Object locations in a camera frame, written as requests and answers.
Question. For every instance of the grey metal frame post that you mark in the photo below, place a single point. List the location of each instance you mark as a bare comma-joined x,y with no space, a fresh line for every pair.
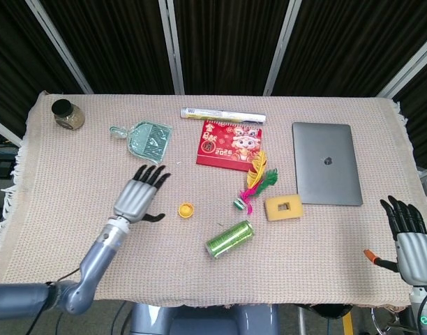
60,49
172,49
409,66
281,49

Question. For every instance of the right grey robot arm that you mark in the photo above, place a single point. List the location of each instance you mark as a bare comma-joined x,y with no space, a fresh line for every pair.
424,310

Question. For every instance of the green plastic dustpan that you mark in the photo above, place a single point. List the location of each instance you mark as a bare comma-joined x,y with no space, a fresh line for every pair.
149,141

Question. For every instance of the green drink can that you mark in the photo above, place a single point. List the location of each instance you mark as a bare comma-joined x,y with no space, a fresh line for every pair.
230,239

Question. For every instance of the glass jar with black lid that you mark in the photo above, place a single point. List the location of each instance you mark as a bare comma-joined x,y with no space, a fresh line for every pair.
69,117

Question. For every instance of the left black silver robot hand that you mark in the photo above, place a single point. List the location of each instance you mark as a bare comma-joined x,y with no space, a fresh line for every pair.
135,199

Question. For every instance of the red 2026 desk calendar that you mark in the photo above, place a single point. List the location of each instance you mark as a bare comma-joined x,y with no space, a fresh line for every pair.
229,144

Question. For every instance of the grey closed laptop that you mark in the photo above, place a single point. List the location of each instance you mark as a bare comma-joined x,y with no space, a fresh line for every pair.
325,164

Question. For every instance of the colourful feather shuttlecock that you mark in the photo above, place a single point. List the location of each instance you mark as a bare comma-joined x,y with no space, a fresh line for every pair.
257,179

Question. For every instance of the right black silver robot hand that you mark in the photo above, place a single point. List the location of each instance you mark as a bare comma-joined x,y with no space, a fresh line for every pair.
417,258

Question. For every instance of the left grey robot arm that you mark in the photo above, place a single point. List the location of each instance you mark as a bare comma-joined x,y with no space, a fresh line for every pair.
91,268

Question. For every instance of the beige woven tablecloth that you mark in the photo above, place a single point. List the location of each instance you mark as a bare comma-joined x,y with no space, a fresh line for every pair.
304,265

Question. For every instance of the yellow sponge with square hole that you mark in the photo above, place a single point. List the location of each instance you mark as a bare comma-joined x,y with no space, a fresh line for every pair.
283,208

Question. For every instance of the yellow plastic bottle cap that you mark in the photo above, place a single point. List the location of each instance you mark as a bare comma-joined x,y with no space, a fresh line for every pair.
180,213

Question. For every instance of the grey robot torso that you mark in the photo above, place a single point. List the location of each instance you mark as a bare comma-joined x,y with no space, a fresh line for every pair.
206,321

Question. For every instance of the white rolled paper tube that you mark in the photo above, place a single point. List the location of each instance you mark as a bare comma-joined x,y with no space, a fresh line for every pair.
222,115

